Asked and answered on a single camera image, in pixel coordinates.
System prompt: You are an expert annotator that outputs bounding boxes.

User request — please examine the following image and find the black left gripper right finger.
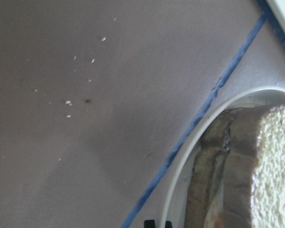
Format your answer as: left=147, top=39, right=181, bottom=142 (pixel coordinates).
left=165, top=220, right=172, bottom=228

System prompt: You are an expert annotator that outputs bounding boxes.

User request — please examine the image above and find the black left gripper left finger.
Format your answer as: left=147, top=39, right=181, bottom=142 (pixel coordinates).
left=143, top=219, right=155, bottom=228

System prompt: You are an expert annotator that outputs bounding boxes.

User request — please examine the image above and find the bread slice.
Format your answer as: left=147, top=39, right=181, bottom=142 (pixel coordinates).
left=201, top=105, right=285, bottom=228
left=185, top=147, right=226, bottom=228

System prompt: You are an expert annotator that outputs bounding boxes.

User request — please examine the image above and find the white plate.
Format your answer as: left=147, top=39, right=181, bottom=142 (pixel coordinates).
left=157, top=86, right=285, bottom=228

